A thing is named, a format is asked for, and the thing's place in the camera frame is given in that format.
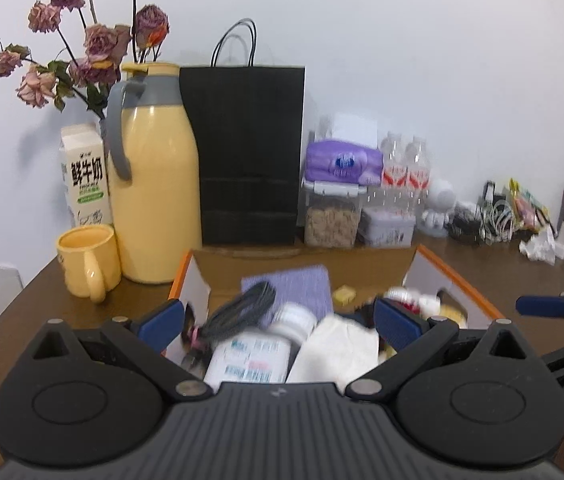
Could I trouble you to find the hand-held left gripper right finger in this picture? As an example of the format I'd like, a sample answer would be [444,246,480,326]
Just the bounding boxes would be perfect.
[344,299,526,403]

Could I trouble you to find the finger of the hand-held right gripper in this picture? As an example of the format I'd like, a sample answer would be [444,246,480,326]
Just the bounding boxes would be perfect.
[516,284,564,333]

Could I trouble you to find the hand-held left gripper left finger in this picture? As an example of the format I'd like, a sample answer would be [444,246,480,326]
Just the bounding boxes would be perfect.
[32,299,213,402]

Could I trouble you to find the white tissue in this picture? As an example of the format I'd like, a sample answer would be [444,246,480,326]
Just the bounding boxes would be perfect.
[287,314,380,393]

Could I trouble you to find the red cardboard box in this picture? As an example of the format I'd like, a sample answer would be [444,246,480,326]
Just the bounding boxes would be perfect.
[164,244,507,391]

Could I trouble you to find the black braided cable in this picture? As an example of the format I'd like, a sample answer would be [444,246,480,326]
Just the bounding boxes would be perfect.
[204,280,277,342]

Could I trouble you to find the purple woven cloth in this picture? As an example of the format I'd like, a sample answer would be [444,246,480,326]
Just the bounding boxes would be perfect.
[241,265,333,328]

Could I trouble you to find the crumpled white paper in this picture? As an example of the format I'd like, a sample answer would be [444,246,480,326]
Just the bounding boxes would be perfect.
[519,225,564,266]

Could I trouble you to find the white pill bottle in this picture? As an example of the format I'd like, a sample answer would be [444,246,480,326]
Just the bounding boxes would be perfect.
[203,302,317,386]

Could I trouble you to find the grey tin box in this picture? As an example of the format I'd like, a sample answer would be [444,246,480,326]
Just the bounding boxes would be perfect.
[362,206,417,248]

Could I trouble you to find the colourful snack packets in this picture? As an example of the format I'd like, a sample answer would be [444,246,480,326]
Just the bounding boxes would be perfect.
[509,178,550,233]

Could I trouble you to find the yellow mug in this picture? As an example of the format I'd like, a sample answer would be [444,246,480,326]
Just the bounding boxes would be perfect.
[56,224,123,304]

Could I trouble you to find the clear food container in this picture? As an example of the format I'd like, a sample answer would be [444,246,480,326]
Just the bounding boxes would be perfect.
[303,179,367,249]

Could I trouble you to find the yellow thermos jug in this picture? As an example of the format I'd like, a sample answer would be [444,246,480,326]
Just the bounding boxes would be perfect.
[103,61,203,285]

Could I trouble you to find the white robot toy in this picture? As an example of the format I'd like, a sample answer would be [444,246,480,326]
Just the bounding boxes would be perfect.
[422,177,457,238]

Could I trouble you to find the clear water bottle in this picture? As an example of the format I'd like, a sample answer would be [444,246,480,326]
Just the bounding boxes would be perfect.
[381,132,409,206]
[407,137,432,208]

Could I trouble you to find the white milk carton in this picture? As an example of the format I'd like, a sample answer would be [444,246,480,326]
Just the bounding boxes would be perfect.
[59,122,114,229]

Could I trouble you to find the purple tissue pack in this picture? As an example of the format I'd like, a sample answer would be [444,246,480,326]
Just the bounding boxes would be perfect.
[306,115,383,186]

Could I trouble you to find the black paper bag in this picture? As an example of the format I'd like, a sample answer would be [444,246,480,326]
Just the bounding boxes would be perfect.
[179,18,307,247]

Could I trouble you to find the dried rose bouquet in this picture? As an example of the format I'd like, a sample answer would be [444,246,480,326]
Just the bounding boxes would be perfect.
[0,0,170,121]

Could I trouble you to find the pink and black hair tie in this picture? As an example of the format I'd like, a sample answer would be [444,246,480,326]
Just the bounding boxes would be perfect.
[182,322,210,366]

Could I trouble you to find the white cable bundle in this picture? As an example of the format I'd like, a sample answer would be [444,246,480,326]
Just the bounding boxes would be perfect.
[482,200,518,243]

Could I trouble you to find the black cable bundle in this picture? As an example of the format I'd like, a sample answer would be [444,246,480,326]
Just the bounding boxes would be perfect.
[449,200,485,243]

